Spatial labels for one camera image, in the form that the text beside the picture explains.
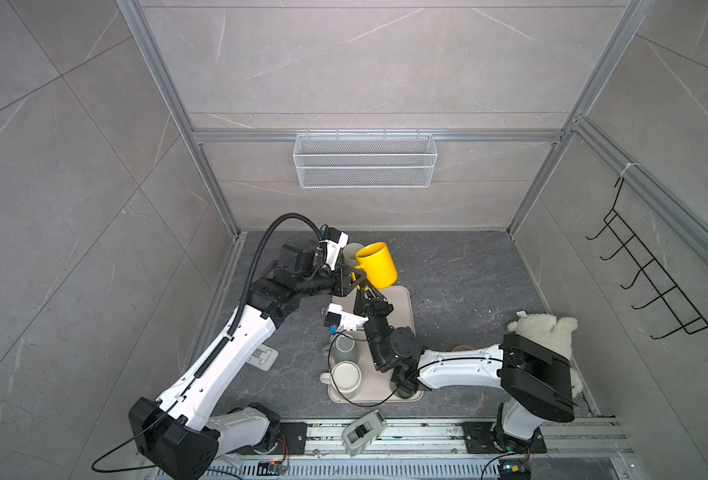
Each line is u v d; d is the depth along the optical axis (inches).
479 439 28.9
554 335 32.0
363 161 39.7
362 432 28.0
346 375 30.3
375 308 24.5
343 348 31.0
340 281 23.5
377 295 26.3
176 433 14.4
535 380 16.8
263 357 33.7
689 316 23.6
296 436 28.7
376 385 31.9
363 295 26.4
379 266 26.9
